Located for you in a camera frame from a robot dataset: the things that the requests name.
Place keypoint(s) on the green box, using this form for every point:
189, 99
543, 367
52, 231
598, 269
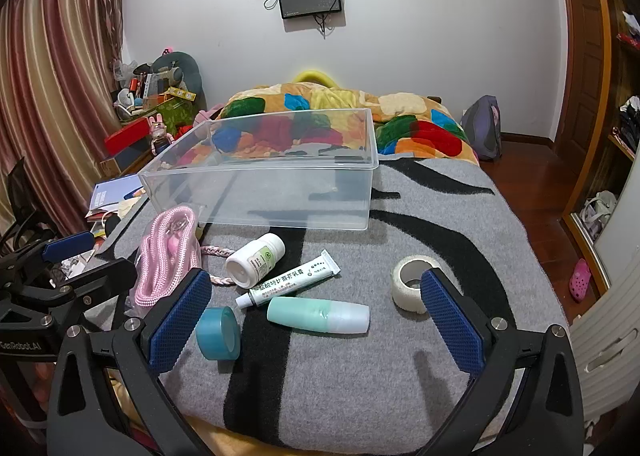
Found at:
175, 114

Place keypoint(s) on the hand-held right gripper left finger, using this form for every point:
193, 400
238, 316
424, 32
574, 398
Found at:
180, 321

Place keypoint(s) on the red box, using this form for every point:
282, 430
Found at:
125, 136

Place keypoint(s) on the clear plastic storage box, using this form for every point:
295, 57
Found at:
260, 196

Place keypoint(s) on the white wardrobe door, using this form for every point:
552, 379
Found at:
612, 316

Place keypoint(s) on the blue booklet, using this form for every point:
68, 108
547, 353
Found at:
112, 191

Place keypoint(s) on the pink clog shoe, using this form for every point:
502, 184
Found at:
580, 281

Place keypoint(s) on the brown wooden door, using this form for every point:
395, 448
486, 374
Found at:
582, 61

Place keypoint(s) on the wooden wardrobe shelf with clothes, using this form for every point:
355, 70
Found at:
627, 101

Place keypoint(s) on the green and white bottle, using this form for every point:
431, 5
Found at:
320, 317

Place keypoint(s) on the grey plush toy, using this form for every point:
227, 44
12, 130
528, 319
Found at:
175, 69

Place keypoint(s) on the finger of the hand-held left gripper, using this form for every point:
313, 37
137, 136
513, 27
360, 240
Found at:
102, 281
67, 243

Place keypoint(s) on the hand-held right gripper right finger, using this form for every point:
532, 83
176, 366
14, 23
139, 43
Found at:
450, 323

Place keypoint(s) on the white tape roll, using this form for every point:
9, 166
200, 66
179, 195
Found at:
402, 291

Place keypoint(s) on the teal tape roll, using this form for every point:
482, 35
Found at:
217, 333

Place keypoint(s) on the grey black striped blanket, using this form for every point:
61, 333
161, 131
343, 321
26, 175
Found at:
350, 376

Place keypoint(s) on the colourful patchwork quilt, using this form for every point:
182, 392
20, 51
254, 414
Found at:
410, 129

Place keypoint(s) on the pink rabbit figure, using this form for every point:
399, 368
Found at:
160, 134

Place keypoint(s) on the grey purple backpack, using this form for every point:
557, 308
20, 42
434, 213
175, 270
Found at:
482, 129

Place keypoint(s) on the yellow pillow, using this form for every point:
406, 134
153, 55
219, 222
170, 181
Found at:
317, 76

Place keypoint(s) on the white ointment tube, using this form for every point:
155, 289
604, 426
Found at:
290, 281

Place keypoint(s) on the white pill bottle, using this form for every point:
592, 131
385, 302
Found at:
255, 258

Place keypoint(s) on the striped pink curtain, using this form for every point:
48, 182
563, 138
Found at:
50, 86

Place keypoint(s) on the white handbag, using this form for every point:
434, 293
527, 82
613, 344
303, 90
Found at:
597, 213

